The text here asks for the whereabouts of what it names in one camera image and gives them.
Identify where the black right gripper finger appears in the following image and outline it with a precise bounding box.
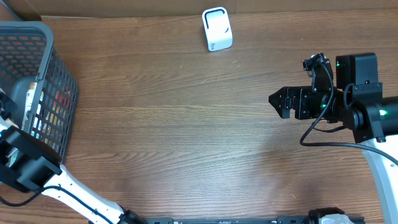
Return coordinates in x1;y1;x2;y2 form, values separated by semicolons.
269;86;289;101
269;96;291;119

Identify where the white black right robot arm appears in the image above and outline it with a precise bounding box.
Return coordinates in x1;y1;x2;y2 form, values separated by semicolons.
269;53;397;223

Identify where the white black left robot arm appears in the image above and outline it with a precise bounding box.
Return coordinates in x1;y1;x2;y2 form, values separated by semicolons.
1;91;146;224

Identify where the white black barcode scanner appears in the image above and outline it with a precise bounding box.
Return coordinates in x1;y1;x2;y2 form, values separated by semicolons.
201;7;233;52

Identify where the grey plastic shopping basket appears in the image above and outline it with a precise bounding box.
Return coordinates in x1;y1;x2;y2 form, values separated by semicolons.
1;21;79;159

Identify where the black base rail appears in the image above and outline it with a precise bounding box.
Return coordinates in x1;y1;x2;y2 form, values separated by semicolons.
145;207;366;224

